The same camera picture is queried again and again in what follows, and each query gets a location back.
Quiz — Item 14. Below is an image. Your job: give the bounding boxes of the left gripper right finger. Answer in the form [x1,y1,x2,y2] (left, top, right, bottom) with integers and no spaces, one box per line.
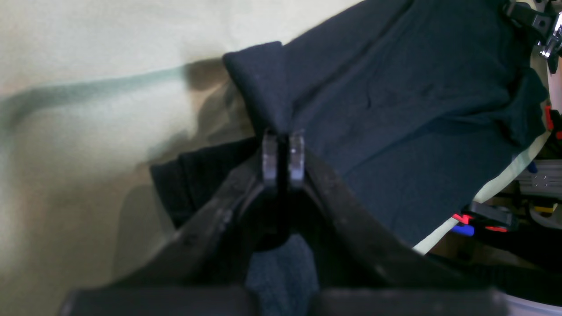
[288,133,487,290]

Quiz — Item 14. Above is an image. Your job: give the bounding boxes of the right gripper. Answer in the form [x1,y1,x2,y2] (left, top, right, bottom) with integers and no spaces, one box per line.
[503,1,562,60]

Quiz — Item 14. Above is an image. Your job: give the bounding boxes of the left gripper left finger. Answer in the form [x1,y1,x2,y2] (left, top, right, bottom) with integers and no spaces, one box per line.
[112,131,281,290]

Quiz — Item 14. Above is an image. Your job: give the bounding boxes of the black T-shirt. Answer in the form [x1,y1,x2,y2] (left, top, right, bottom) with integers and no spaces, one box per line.
[149,0,551,316]

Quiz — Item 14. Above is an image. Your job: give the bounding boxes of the blue orange bar clamp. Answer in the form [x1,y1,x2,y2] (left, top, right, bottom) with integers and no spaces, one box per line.
[452,202,519,237]

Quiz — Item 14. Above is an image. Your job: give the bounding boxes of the pale green table cloth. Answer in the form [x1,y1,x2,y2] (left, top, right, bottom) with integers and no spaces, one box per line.
[0,0,551,281]

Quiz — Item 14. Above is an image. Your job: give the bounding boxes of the aluminium frame post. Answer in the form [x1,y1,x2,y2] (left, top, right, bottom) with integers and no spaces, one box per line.
[515,159,562,200]

